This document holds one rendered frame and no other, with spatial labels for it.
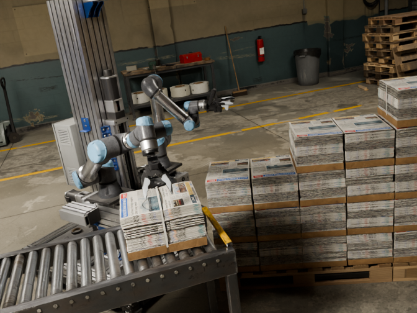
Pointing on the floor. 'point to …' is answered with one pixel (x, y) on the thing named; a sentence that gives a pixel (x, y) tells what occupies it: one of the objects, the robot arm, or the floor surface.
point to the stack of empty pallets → (383, 67)
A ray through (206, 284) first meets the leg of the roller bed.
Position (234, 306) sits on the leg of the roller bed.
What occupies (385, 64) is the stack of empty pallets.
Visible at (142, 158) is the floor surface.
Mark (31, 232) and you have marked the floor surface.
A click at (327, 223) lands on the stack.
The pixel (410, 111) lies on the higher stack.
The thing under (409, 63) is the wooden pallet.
